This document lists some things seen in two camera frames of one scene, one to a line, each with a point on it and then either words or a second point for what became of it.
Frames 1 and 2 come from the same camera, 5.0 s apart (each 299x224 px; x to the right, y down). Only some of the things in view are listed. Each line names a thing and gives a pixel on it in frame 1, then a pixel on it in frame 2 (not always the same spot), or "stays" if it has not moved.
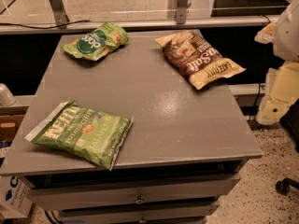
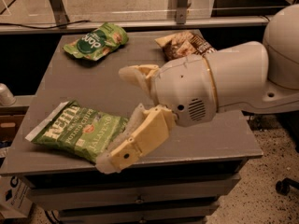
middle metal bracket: [182, 4] stays
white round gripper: [288, 32] -> [183, 86]
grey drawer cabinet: [182, 153] stays
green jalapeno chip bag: [91, 134] stays
